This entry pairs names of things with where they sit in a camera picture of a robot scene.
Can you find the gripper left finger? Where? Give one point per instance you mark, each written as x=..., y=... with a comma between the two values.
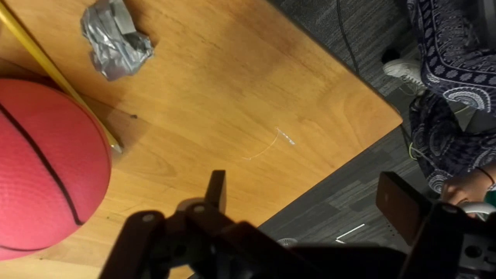
x=170, y=240

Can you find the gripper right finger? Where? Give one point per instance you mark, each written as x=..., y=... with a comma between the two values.
x=434, y=228

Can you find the red basketball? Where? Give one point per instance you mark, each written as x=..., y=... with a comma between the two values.
x=42, y=166

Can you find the hand controller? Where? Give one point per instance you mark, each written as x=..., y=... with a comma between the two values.
x=480, y=207

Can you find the person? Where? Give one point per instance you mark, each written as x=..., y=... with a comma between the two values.
x=453, y=77

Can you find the yellow stick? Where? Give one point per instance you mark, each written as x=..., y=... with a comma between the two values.
x=50, y=69

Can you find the crumpled grey tape ball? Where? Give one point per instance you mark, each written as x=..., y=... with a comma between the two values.
x=115, y=38

